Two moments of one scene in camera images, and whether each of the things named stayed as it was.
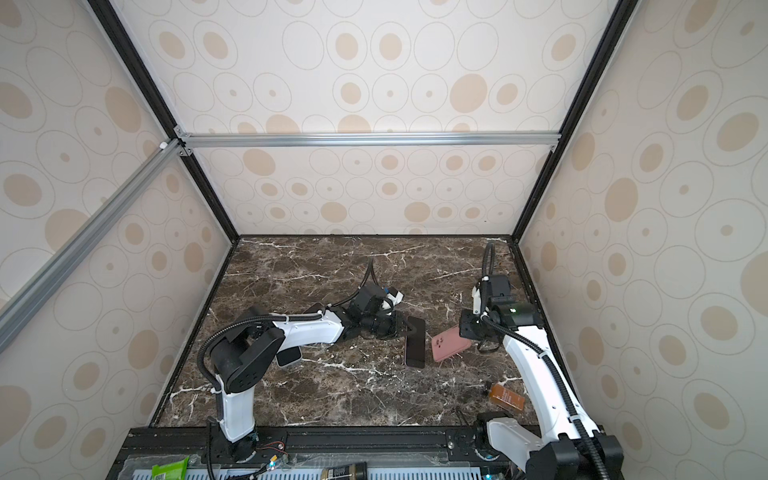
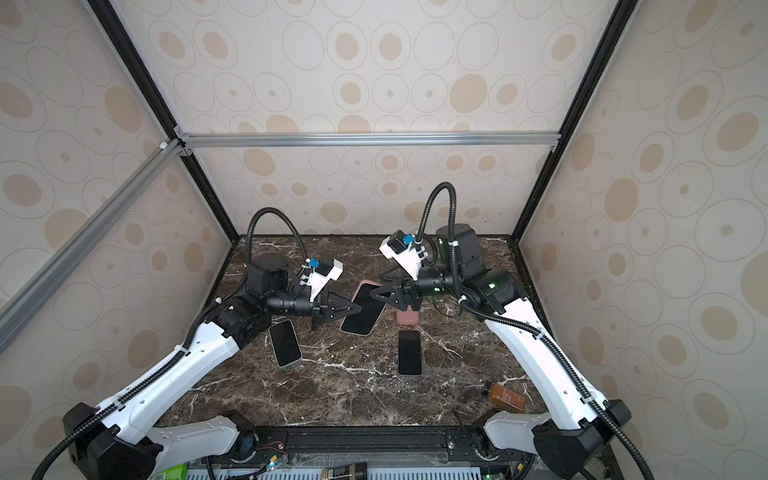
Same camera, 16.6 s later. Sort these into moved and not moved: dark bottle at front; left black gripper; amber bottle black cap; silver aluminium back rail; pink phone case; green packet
Moved: pink phone case; left black gripper
Not moved: dark bottle at front; green packet; silver aluminium back rail; amber bottle black cap
